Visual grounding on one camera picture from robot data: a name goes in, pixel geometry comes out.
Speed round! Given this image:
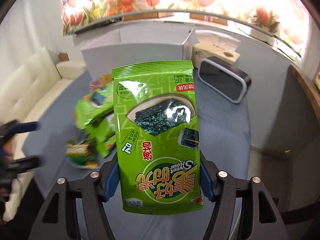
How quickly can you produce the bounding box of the tissue box with tissue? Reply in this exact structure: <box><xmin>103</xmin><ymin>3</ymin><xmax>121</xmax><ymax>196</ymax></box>
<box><xmin>191</xmin><ymin>35</ymin><xmax>241</xmax><ymax>68</ymax></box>

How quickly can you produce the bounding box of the tulip wall poster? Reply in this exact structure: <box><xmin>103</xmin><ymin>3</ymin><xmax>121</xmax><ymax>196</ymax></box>
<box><xmin>60</xmin><ymin>0</ymin><xmax>309</xmax><ymax>56</ymax></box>

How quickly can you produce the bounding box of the green seaweed snack packet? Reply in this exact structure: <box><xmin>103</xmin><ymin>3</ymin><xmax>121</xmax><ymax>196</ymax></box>
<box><xmin>112</xmin><ymin>60</ymin><xmax>203</xmax><ymax>215</ymax></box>

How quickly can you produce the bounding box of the green pea snack packet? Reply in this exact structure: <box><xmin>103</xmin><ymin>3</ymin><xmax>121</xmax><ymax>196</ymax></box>
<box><xmin>66</xmin><ymin>136</ymin><xmax>99</xmax><ymax>169</ymax></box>

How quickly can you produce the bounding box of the white leather sofa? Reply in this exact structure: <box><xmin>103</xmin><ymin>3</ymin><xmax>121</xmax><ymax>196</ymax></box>
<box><xmin>1</xmin><ymin>47</ymin><xmax>86</xmax><ymax>222</ymax></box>

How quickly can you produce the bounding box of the black white-rimmed speaker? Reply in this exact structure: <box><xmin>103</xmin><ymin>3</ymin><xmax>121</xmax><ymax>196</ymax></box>
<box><xmin>197</xmin><ymin>56</ymin><xmax>252</xmax><ymax>104</ymax></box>

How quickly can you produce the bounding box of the white cardboard box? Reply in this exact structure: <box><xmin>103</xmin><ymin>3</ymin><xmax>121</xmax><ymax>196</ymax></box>
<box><xmin>73</xmin><ymin>21</ymin><xmax>195</xmax><ymax>80</ymax></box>

